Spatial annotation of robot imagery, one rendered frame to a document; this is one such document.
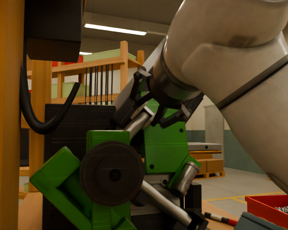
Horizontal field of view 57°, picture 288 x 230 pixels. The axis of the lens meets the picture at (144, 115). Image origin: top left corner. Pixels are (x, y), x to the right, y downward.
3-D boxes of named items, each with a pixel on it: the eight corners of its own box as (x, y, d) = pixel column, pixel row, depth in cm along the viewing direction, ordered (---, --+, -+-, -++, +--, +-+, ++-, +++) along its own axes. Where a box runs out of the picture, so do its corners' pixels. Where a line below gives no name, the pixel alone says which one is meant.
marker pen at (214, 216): (203, 216, 84) (203, 211, 84) (207, 216, 85) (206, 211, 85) (240, 229, 74) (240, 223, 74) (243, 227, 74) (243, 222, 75)
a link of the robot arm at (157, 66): (187, 21, 40) (172, 43, 46) (149, 55, 36) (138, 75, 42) (231, 61, 40) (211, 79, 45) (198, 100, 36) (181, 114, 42)
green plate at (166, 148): (178, 175, 73) (170, 103, 80) (191, 171, 65) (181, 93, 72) (137, 177, 69) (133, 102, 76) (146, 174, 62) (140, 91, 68)
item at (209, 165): (204, 172, 769) (203, 146, 773) (225, 176, 699) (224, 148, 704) (169, 175, 710) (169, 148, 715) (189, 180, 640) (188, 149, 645)
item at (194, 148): (197, 150, 99) (197, 142, 99) (222, 154, 84) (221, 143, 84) (91, 152, 88) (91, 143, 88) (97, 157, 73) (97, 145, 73)
